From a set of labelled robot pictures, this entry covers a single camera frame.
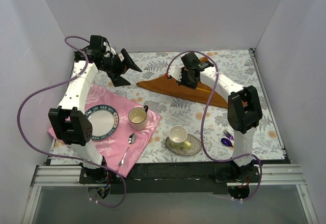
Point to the white plate green rim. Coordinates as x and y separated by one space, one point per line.
104 120

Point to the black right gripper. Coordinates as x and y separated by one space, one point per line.
190 76

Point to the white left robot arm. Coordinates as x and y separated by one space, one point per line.
68 120

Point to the woven round saucer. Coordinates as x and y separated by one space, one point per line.
195 148

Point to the pale green teacup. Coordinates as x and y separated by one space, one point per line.
178 138

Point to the orange-brown cloth napkin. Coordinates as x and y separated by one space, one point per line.
170 87

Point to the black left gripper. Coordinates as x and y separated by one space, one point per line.
118 64

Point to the purple fork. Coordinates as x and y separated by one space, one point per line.
228 134

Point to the cream mug black handle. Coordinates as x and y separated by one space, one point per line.
138 117

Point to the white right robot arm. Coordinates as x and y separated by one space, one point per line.
243 112

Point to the aluminium frame rail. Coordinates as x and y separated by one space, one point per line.
170 193

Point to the silver spoon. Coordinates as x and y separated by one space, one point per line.
131 140

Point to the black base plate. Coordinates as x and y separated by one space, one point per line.
186 177

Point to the purple spoon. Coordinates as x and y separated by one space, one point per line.
226 142

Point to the pink floral placemat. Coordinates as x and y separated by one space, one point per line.
114 147

